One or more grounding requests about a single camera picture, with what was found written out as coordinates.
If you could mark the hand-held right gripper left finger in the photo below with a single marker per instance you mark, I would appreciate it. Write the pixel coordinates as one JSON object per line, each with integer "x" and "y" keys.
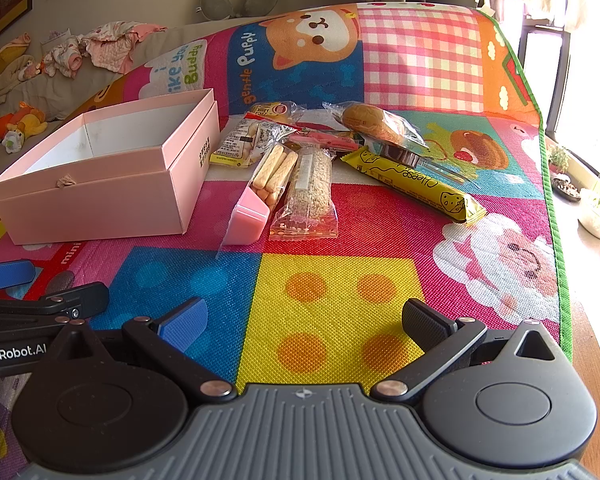
{"x": 182, "y": 320}

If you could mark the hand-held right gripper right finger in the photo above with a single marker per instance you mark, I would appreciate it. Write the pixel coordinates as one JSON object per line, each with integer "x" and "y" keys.
{"x": 425, "y": 327}

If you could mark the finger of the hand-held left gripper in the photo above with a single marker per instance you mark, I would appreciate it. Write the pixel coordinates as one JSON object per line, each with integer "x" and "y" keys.
{"x": 5, "y": 275}
{"x": 80, "y": 300}

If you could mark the pink cardboard box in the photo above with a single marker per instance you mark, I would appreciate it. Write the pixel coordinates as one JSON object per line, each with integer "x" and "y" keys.
{"x": 105, "y": 200}

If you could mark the yellow cheese stick packet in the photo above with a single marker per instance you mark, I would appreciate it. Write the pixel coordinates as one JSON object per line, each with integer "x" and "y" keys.
{"x": 415, "y": 180}

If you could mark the biscuit stick packet pink tray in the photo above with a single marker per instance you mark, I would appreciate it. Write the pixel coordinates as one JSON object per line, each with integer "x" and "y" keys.
{"x": 272, "y": 170}

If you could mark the rice cracker packet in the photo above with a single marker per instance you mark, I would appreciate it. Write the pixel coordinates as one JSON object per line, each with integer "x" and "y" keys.
{"x": 307, "y": 185}

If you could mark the white and yellow snack packet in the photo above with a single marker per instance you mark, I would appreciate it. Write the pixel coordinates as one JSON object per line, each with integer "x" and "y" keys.
{"x": 237, "y": 142}

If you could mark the brown bun clear packet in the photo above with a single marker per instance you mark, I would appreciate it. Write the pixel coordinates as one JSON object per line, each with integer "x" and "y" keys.
{"x": 370, "y": 122}

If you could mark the yellow-label small bread packet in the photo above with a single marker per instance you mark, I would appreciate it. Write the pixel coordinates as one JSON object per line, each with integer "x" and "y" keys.
{"x": 272, "y": 110}

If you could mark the colourful cartoon play mat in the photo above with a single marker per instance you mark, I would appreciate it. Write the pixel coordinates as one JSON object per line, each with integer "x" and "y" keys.
{"x": 330, "y": 285}

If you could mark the white and green plush toy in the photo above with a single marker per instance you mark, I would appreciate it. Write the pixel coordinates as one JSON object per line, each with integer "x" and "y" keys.
{"x": 13, "y": 141}

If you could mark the orange plush toy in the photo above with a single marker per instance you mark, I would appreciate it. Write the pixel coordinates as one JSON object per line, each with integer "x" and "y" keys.
{"x": 22, "y": 120}

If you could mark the paddle-shaped jelly cup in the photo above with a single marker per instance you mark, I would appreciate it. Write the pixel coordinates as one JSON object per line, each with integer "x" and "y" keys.
{"x": 400, "y": 156}

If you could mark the beige quilted sofa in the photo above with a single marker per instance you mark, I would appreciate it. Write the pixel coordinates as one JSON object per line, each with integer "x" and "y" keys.
{"x": 55, "y": 95}

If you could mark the dark shallow plant dish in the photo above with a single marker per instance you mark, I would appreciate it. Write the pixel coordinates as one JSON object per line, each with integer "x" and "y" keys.
{"x": 566, "y": 189}

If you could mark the white plant pot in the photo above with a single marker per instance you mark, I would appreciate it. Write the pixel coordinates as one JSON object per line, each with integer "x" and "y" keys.
{"x": 597, "y": 217}

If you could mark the pink and yellow cloth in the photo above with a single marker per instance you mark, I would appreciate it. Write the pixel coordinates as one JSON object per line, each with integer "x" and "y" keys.
{"x": 2, "y": 62}

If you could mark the pink candy packet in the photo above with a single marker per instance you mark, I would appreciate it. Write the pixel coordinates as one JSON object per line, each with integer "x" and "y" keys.
{"x": 320, "y": 139}

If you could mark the small potted plant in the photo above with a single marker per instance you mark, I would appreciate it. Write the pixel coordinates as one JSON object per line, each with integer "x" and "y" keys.
{"x": 559, "y": 157}

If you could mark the white floral baby clothes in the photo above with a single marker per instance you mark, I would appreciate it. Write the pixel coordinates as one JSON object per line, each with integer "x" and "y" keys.
{"x": 62, "y": 57}

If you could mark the pink baby clothes pile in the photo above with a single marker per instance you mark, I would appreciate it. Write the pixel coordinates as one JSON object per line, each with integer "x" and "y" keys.
{"x": 120, "y": 42}

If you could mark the dark window frame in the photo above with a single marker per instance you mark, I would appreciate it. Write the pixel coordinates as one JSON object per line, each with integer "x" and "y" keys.
{"x": 565, "y": 75}

